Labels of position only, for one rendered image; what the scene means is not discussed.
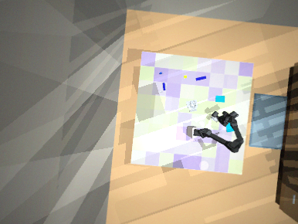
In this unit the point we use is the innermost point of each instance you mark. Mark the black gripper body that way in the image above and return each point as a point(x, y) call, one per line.
point(215, 114)

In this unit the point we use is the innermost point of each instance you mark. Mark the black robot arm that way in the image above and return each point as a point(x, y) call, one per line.
point(234, 145)

